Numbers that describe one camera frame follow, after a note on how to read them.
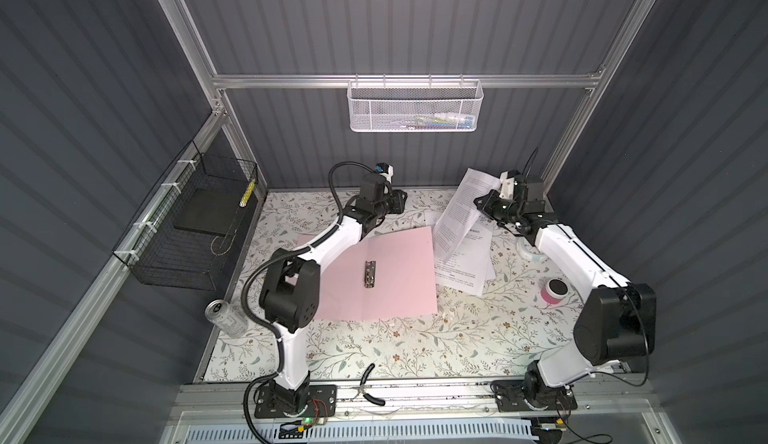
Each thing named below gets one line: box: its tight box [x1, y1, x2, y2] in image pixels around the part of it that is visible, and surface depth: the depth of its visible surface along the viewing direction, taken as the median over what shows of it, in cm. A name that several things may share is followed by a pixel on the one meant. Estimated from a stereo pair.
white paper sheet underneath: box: [424, 210, 497, 297], surface depth 99 cm
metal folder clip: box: [364, 260, 376, 288], surface depth 98 cm
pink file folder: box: [296, 226, 438, 320], surface depth 95 cm
